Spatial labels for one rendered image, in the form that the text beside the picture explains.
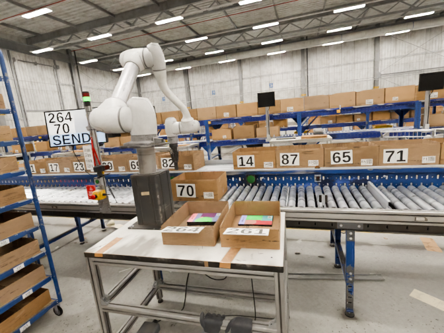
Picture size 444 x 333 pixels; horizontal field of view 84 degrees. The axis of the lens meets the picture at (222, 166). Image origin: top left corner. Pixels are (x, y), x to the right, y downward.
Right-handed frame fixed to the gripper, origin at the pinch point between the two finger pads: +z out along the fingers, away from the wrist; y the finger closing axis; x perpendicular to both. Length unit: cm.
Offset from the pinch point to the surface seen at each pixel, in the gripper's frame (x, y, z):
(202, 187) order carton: 31.3, 20.4, 13.4
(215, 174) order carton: 32.1, -8.5, 10.0
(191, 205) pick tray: 34, 49, 17
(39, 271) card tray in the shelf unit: -77, 78, 59
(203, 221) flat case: 48, 64, 21
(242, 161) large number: 53, -28, 3
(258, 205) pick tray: 78, 47, 17
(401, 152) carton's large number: 176, -28, 1
